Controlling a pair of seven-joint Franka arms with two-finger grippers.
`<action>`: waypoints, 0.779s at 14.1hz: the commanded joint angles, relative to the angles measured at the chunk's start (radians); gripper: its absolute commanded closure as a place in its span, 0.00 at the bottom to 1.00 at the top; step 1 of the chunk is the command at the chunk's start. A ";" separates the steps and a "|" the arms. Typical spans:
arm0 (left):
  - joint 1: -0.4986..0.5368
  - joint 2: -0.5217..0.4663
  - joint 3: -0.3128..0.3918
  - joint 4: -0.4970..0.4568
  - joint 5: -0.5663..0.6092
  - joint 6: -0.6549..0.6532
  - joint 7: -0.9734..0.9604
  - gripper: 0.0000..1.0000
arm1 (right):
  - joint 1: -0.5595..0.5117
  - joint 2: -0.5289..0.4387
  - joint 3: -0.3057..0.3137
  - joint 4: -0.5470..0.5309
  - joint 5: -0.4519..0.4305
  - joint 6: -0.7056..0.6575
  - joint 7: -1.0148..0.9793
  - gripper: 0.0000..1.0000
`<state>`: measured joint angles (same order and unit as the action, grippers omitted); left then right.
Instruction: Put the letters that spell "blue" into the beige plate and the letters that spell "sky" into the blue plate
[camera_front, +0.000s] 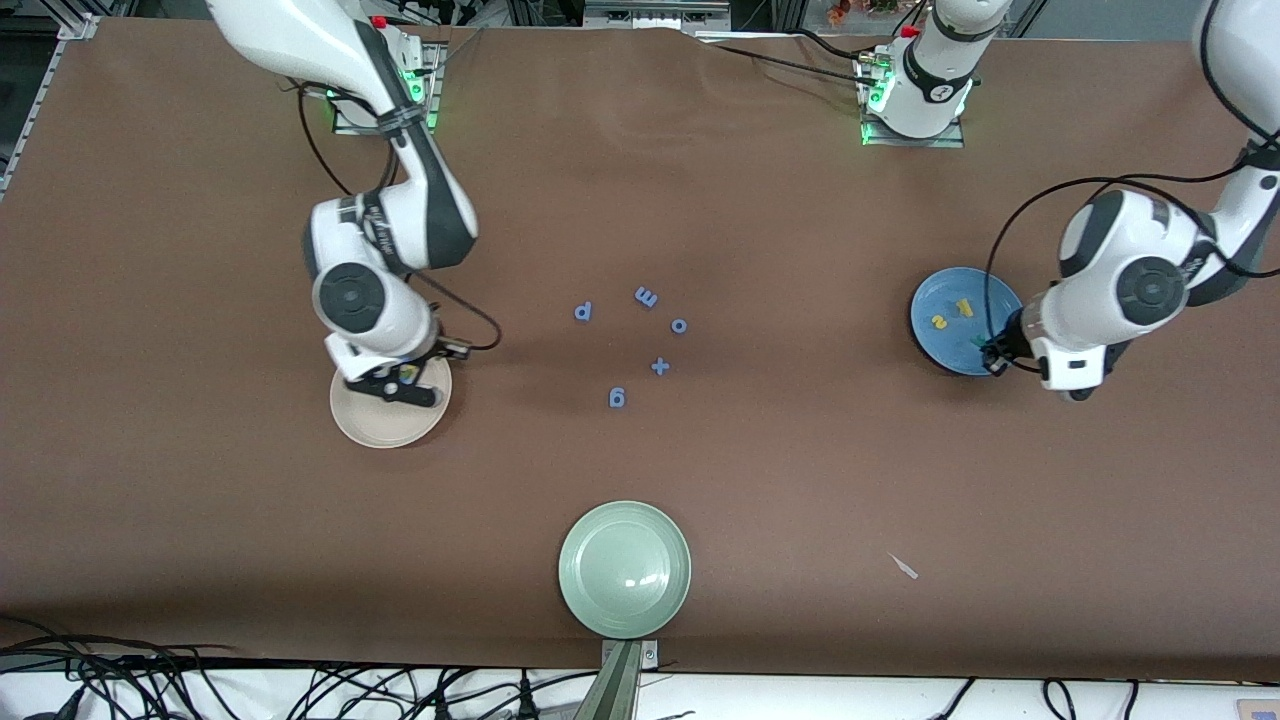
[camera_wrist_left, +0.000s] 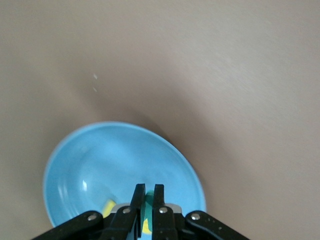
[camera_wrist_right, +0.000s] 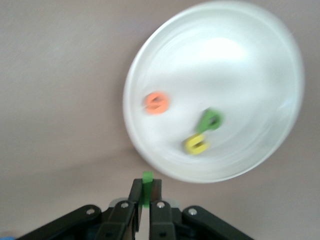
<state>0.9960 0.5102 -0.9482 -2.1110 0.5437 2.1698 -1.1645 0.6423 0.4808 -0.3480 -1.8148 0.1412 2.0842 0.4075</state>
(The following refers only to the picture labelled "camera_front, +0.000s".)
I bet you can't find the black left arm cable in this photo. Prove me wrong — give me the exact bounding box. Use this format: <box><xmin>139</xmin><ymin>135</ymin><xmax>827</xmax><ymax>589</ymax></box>
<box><xmin>985</xmin><ymin>0</ymin><xmax>1280</xmax><ymax>351</ymax></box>

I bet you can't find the green plate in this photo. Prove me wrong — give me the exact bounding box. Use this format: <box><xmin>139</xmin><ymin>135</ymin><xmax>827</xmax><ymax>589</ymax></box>
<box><xmin>557</xmin><ymin>500</ymin><xmax>693</xmax><ymax>640</ymax></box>

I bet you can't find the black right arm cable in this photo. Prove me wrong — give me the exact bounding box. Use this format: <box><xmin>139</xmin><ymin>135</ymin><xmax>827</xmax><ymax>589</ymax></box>
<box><xmin>297</xmin><ymin>80</ymin><xmax>503</xmax><ymax>353</ymax></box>

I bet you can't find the black base cable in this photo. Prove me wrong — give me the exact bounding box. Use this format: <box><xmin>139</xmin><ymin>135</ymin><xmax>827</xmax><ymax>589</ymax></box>
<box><xmin>705</xmin><ymin>42</ymin><xmax>871</xmax><ymax>86</ymax></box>

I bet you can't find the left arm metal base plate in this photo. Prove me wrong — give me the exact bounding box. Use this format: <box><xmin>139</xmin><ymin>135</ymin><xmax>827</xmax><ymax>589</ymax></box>
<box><xmin>860</xmin><ymin>50</ymin><xmax>966</xmax><ymax>149</ymax></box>

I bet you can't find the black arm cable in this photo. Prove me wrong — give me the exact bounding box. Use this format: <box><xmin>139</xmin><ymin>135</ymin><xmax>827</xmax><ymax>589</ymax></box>
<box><xmin>297</xmin><ymin>80</ymin><xmax>503</xmax><ymax>353</ymax></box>
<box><xmin>985</xmin><ymin>0</ymin><xmax>1280</xmax><ymax>351</ymax></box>

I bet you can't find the grey metal box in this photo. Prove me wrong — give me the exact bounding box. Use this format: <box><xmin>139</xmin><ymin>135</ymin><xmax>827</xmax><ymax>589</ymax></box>
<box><xmin>583</xmin><ymin>0</ymin><xmax>731</xmax><ymax>31</ymax></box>

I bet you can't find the blue plate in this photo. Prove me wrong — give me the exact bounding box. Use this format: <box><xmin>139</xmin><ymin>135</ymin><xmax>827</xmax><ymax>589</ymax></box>
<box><xmin>909</xmin><ymin>266</ymin><xmax>1026</xmax><ymax>377</ymax></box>

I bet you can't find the aluminium frame rail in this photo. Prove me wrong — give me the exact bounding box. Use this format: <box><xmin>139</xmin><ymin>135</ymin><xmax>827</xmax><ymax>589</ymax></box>
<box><xmin>0</xmin><ymin>12</ymin><xmax>101</xmax><ymax>201</ymax></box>

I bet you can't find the orange plant decoration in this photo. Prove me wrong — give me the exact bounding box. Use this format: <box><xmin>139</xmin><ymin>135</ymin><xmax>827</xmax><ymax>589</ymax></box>
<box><xmin>828</xmin><ymin>0</ymin><xmax>901</xmax><ymax>26</ymax></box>

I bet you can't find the black floor cable bundle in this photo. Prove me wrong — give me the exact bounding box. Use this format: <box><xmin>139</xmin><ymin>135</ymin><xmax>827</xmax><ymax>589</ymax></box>
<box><xmin>0</xmin><ymin>633</ymin><xmax>241</xmax><ymax>669</ymax></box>

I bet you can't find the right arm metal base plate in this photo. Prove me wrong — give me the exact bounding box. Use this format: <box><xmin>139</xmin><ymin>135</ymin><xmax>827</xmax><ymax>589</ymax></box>
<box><xmin>333</xmin><ymin>40</ymin><xmax>446</xmax><ymax>136</ymax></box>

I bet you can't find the beige brown plate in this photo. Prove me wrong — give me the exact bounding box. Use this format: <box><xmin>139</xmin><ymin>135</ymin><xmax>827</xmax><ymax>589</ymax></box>
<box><xmin>329</xmin><ymin>355</ymin><xmax>453</xmax><ymax>449</ymax></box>

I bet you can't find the brown table cover sheet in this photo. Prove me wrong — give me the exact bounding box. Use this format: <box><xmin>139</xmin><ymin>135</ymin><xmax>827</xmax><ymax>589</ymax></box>
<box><xmin>0</xmin><ymin>18</ymin><xmax>1280</xmax><ymax>686</ymax></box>

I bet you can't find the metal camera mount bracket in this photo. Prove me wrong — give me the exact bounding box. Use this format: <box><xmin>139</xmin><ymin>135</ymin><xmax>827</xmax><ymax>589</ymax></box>
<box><xmin>572</xmin><ymin>640</ymin><xmax>661</xmax><ymax>720</ymax></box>

